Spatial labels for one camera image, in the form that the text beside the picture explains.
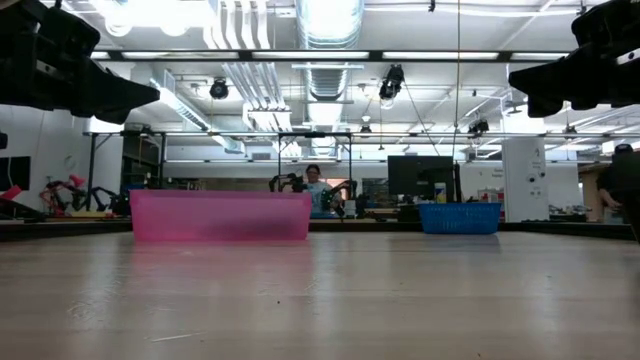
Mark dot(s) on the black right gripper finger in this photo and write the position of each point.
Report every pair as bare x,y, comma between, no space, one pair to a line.
545,107
560,77

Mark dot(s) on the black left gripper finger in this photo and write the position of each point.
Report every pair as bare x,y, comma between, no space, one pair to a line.
120,95
115,119

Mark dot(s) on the black background robot arm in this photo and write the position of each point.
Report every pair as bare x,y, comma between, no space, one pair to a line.
287,181
340,195
107,197

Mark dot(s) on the pink translucent plastic bin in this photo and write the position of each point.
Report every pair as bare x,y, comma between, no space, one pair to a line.
220,215

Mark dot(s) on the black shelf rack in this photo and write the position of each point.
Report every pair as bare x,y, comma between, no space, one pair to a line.
145,165

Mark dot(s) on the white pillar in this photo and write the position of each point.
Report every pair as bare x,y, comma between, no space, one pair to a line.
524,180

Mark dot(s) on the person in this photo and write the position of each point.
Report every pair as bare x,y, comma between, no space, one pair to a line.
606,195
315,192

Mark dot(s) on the blue plastic slotted basket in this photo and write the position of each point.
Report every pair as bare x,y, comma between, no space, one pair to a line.
460,218

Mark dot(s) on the black desktop monitor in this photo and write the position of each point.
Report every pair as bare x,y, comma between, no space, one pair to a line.
420,175

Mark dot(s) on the black ceiling camera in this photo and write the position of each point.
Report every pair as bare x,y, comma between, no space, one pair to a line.
218,89
391,82
478,126

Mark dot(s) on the black wall monitor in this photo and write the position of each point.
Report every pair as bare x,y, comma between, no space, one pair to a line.
15,172

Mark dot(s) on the black overhead frame bar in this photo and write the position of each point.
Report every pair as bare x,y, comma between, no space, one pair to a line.
375,55

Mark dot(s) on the black aluminium table frame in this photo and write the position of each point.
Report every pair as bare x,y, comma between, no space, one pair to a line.
360,226

